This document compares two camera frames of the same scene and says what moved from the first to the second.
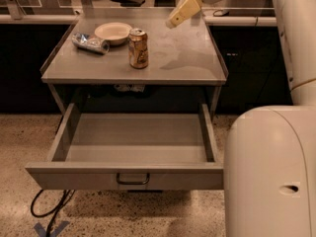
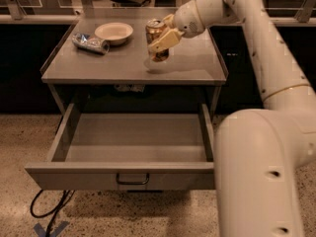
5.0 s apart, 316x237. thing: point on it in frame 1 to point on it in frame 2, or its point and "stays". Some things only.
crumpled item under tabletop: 130,87 stays
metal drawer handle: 132,183 stays
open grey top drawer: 124,151 stays
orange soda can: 138,48 to 152,28
